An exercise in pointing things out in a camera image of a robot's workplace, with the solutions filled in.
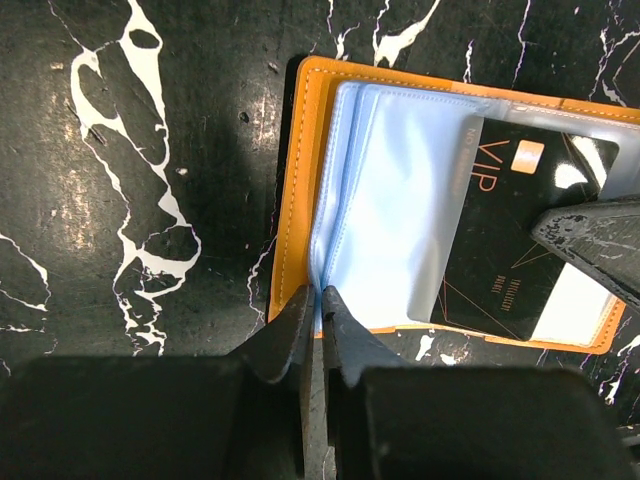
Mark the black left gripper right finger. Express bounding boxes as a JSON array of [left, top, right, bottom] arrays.
[[321, 287, 635, 479]]

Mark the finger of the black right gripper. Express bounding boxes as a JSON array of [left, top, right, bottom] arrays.
[[530, 196, 640, 311]]

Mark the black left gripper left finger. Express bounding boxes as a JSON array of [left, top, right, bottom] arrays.
[[1, 285, 315, 479]]

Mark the black VIP credit card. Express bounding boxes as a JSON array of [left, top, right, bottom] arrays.
[[430, 120, 619, 347]]

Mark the orange leather card holder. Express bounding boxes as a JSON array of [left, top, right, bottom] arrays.
[[269, 56, 639, 354]]

